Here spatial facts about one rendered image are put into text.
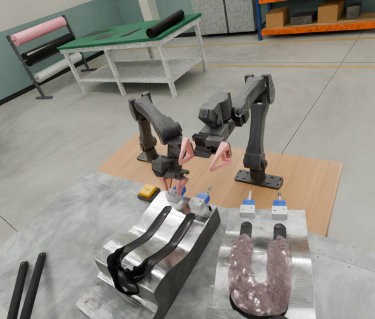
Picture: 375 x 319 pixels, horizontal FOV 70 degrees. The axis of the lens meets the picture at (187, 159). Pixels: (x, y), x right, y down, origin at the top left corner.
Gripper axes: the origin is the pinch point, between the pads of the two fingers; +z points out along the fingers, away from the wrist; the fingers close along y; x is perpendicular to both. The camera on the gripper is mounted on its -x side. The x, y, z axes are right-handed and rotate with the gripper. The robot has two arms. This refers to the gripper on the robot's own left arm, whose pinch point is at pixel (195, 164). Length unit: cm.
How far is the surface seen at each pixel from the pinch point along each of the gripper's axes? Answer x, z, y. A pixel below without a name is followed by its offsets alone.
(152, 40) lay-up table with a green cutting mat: 38, -246, -217
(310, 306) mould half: 32.2, 9.8, 31.0
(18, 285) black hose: 34, 44, -59
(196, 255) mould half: 36.7, 6.6, -5.6
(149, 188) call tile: 36, -14, -43
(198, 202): 28.2, -8.7, -11.2
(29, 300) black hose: 30, 45, -45
